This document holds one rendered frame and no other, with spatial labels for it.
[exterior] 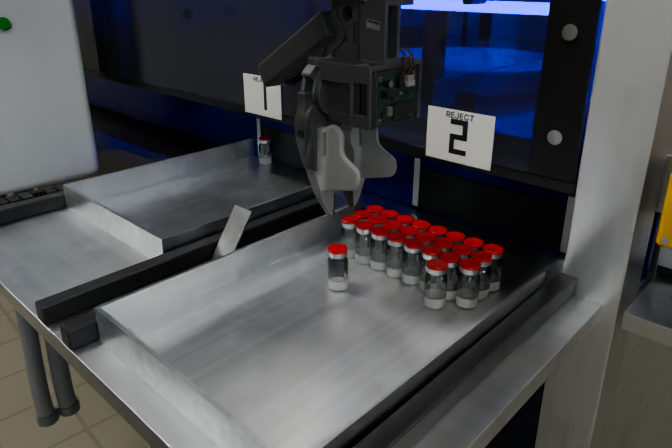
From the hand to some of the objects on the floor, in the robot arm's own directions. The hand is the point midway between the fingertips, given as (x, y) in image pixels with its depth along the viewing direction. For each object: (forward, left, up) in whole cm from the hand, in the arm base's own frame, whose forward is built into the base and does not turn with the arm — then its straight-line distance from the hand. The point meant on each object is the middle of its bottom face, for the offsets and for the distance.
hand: (336, 196), depth 57 cm
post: (+20, -19, -98) cm, 102 cm away
